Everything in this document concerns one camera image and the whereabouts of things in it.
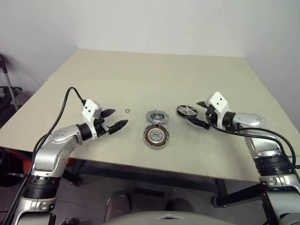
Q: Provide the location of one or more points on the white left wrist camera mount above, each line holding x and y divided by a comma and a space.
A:
90, 108

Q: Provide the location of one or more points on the grey metal stand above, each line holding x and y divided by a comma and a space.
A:
8, 82

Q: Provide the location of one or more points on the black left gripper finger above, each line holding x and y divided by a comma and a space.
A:
108, 113
118, 126

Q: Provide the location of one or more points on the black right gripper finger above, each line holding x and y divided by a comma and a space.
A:
202, 104
199, 122

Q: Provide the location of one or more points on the grey toothed motor end cap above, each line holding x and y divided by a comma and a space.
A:
152, 116

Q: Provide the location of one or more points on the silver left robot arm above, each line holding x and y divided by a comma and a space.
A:
51, 150

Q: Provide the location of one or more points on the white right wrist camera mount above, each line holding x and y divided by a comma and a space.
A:
219, 99

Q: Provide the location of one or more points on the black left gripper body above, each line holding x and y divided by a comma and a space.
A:
102, 129

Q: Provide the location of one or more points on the black table frame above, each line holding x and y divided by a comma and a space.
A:
234, 198

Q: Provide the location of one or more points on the motor stator with copper windings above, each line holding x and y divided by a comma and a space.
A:
147, 136

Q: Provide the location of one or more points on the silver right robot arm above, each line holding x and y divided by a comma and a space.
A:
264, 145

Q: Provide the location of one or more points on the grey robot torso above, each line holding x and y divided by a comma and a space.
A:
168, 219

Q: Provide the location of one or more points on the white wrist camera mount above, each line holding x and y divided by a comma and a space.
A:
90, 108
219, 99

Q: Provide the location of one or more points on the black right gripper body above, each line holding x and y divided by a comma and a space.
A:
211, 116

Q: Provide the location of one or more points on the silver spoked black-rimmed rotor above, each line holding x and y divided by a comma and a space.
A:
187, 110

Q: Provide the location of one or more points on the dark rounded shape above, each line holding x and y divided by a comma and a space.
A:
117, 204

